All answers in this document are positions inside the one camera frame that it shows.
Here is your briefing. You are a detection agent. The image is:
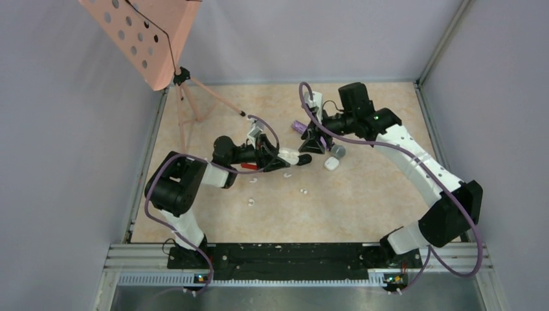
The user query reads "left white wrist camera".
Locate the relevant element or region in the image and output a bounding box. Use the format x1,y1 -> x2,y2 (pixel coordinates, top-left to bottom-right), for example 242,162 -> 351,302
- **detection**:
247,119 -> 265,146

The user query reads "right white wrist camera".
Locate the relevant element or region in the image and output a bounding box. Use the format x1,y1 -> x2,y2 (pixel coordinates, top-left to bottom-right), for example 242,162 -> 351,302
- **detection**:
304,91 -> 324,122

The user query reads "pink perforated music stand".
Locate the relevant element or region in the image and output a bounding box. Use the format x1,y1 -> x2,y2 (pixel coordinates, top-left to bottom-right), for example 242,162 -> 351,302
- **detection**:
80,0 -> 246,152

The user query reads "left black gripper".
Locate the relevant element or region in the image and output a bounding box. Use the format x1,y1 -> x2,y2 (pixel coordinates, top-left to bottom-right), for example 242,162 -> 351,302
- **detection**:
229,133 -> 289,172

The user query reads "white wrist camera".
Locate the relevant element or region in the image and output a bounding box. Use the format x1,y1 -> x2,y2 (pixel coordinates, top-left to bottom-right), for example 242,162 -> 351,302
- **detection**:
304,91 -> 324,122
247,119 -> 265,146

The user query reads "white oval earbud case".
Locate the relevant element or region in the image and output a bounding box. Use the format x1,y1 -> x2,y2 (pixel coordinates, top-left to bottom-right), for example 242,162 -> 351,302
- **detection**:
277,147 -> 300,165

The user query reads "black earbud charging case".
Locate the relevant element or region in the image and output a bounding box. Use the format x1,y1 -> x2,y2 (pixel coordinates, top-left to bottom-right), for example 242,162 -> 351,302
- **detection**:
296,154 -> 312,167

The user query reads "purple cable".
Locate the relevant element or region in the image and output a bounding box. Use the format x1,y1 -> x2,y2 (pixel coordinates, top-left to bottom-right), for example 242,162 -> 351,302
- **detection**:
143,114 -> 281,296
298,82 -> 484,295

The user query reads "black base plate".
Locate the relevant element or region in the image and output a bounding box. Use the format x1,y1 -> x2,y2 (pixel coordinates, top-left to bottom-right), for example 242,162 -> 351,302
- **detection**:
167,243 -> 423,281

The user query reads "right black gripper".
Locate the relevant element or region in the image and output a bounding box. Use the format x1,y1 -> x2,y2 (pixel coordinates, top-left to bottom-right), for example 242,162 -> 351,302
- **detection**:
299,108 -> 356,155

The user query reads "white square earbud case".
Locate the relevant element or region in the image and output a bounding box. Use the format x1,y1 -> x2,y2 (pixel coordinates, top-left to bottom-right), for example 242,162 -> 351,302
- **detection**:
324,157 -> 340,171

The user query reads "aluminium front rail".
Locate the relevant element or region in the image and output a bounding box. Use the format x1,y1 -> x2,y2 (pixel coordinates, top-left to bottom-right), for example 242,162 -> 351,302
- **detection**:
94,242 -> 507,310

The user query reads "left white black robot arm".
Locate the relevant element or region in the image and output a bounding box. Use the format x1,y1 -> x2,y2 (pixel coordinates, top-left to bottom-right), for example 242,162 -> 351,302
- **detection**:
144,134 -> 300,268

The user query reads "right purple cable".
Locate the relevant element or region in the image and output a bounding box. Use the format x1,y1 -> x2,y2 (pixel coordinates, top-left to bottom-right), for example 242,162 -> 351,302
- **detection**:
298,82 -> 484,295

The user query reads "purple glitter microphone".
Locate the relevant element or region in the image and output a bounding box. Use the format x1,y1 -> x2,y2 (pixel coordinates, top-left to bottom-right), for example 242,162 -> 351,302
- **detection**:
291,120 -> 346,159

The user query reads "red grid box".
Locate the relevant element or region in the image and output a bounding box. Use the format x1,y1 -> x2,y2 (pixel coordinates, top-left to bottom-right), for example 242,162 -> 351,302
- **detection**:
240,163 -> 258,170

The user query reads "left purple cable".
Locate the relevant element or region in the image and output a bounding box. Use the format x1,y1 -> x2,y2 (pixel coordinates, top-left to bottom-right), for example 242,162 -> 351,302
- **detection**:
143,114 -> 281,296

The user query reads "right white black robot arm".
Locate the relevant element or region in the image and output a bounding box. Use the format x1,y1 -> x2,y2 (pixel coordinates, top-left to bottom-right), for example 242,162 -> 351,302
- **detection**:
298,82 -> 483,267

